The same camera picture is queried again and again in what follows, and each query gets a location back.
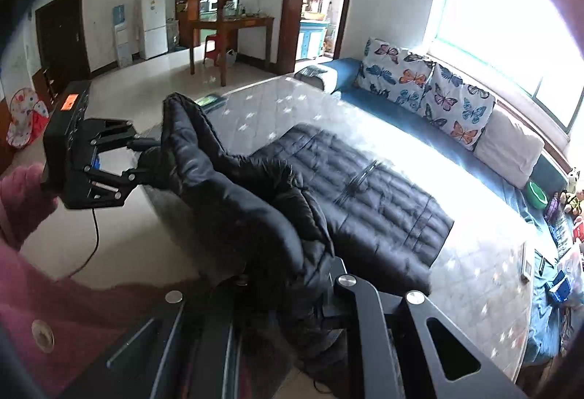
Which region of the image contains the grey star-print mattress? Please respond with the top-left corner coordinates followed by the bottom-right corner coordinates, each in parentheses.
top-left (145, 75), bottom-right (543, 384)

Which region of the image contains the person's pink clothing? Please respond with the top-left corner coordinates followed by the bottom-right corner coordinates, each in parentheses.
top-left (0, 239), bottom-right (215, 399)

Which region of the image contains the wooden table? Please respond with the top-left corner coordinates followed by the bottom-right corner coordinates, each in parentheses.
top-left (186, 13), bottom-right (276, 88)

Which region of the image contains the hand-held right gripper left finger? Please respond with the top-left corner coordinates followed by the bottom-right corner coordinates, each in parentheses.
top-left (59, 284), bottom-right (248, 399)

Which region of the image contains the water dispenser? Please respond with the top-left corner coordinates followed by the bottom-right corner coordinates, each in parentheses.
top-left (111, 4), bottom-right (134, 68)

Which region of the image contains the dark flat case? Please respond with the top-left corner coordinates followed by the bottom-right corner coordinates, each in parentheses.
top-left (195, 94), bottom-right (228, 114)

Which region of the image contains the brown plush toy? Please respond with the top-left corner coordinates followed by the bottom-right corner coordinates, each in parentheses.
top-left (560, 189), bottom-right (584, 216)

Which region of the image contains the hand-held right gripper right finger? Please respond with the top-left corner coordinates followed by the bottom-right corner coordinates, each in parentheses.
top-left (320, 257), bottom-right (530, 399)

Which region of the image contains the person's left forearm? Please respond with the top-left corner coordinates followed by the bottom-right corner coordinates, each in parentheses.
top-left (0, 163), bottom-right (59, 253)

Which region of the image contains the blue cabinet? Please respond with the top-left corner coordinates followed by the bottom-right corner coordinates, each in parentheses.
top-left (298, 18), bottom-right (330, 61)

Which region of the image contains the colourful child seat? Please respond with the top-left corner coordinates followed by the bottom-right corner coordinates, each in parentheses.
top-left (6, 88), bottom-right (51, 150)

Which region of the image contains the white remote control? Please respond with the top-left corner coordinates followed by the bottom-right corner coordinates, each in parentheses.
top-left (520, 243), bottom-right (535, 287)

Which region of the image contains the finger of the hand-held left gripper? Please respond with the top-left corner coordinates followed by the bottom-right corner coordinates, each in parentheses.
top-left (63, 162), bottom-right (150, 211)
top-left (86, 119), bottom-right (161, 151)

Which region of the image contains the black puffer jacket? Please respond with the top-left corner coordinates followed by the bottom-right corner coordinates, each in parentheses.
top-left (136, 92), bottom-right (456, 384)

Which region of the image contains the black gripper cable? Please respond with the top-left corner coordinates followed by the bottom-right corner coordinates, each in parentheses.
top-left (68, 208), bottom-right (100, 279)

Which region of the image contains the dark wooden door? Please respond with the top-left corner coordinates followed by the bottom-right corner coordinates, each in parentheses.
top-left (35, 0), bottom-right (91, 84)

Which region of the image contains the red plastic stool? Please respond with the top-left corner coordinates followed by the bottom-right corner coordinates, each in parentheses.
top-left (203, 33), bottom-right (220, 68)

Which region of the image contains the white refrigerator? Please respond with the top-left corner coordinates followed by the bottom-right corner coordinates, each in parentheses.
top-left (139, 0), bottom-right (169, 61)

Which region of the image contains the white pillow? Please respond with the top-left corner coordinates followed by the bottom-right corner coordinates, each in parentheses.
top-left (473, 107), bottom-right (546, 190)

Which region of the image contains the blue box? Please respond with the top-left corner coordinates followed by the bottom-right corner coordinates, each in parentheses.
top-left (545, 269), bottom-right (574, 305)

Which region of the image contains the purple toy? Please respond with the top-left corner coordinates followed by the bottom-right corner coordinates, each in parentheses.
top-left (545, 191), bottom-right (563, 223)

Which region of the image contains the green bowl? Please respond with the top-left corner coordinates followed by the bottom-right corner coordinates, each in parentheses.
top-left (525, 181), bottom-right (549, 210)

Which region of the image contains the butterfly print pillow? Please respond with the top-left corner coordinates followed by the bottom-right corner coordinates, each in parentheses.
top-left (422, 62), bottom-right (496, 152)
top-left (355, 37), bottom-right (435, 111)

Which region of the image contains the green-framed window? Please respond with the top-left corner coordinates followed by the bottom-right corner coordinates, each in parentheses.
top-left (428, 0), bottom-right (584, 136)

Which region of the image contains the wooden door frame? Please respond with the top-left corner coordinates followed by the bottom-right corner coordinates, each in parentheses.
top-left (276, 0), bottom-right (362, 77)

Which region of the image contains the blue sofa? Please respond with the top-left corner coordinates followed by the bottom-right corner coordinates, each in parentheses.
top-left (293, 57), bottom-right (584, 356)

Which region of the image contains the clear plastic bag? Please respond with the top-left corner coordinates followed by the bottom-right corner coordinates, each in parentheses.
top-left (553, 241), bottom-right (584, 291)

